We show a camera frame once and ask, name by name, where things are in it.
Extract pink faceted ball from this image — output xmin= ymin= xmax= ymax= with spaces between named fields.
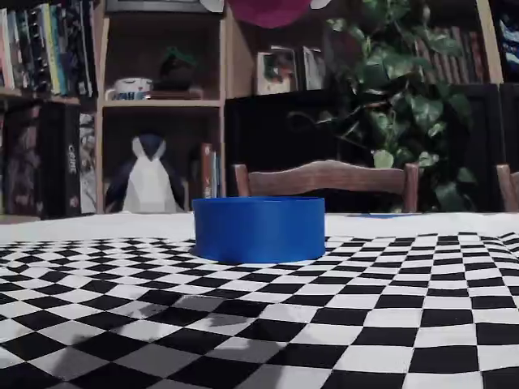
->
xmin=225 ymin=0 xmax=312 ymax=29

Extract white patterned box spine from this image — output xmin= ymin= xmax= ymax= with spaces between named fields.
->
xmin=79 ymin=112 xmax=98 ymax=215

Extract black game box white lettering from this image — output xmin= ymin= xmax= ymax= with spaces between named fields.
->
xmin=40 ymin=103 xmax=82 ymax=218

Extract blue round box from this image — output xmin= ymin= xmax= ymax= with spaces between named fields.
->
xmin=191 ymin=196 xmax=328 ymax=263

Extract dark illustrated game box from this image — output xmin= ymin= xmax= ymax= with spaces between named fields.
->
xmin=0 ymin=105 xmax=44 ymax=218

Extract narrow picture card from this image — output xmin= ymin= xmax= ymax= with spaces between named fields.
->
xmin=302 ymin=46 xmax=328 ymax=91

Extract light wooden bookshelf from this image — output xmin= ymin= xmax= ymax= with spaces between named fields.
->
xmin=0 ymin=0 xmax=506 ymax=224

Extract dark figurine on wooden base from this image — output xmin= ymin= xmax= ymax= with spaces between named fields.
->
xmin=148 ymin=46 xmax=204 ymax=100

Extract wide picture card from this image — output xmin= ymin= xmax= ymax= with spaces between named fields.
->
xmin=255 ymin=50 xmax=297 ymax=95

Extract white painted mug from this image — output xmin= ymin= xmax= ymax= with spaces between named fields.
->
xmin=104 ymin=77 xmax=154 ymax=101

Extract black cabinet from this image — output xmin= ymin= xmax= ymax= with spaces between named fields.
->
xmin=225 ymin=83 xmax=519 ymax=214

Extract green leafy houseplant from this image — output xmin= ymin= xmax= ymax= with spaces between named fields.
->
xmin=285 ymin=0 xmax=478 ymax=212

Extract row of brown books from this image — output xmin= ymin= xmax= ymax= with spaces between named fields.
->
xmin=415 ymin=26 xmax=490 ymax=85

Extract thin upright books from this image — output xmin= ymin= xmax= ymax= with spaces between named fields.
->
xmin=200 ymin=142 xmax=223 ymax=199

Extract row of colourful books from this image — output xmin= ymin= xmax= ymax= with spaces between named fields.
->
xmin=0 ymin=0 xmax=98 ymax=97

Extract wooden chair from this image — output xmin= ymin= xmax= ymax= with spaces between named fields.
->
xmin=233 ymin=160 xmax=421 ymax=214
xmin=496 ymin=163 xmax=519 ymax=212

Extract white and blue penguin figure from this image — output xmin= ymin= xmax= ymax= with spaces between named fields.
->
xmin=104 ymin=133 xmax=190 ymax=214

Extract blue patterned painting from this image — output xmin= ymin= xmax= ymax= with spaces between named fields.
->
xmin=498 ymin=11 xmax=519 ymax=84

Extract blue tape strip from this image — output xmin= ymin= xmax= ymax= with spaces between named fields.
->
xmin=344 ymin=212 xmax=406 ymax=220

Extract checkered paper mat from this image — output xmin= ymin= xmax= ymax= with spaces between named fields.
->
xmin=0 ymin=210 xmax=519 ymax=389

